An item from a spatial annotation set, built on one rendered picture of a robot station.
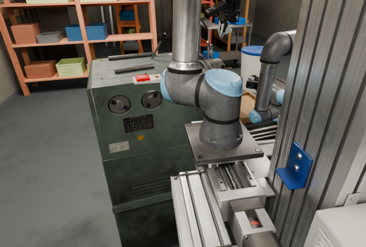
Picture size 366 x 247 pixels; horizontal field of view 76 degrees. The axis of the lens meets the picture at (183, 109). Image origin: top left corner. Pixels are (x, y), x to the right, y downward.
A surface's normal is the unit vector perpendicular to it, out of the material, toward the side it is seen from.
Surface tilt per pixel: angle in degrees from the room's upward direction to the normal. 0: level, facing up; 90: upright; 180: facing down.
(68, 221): 0
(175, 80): 83
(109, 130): 90
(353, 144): 90
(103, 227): 0
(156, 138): 90
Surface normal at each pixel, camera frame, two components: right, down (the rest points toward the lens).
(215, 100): -0.44, 0.43
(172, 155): 0.29, 0.44
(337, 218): -0.02, -0.88
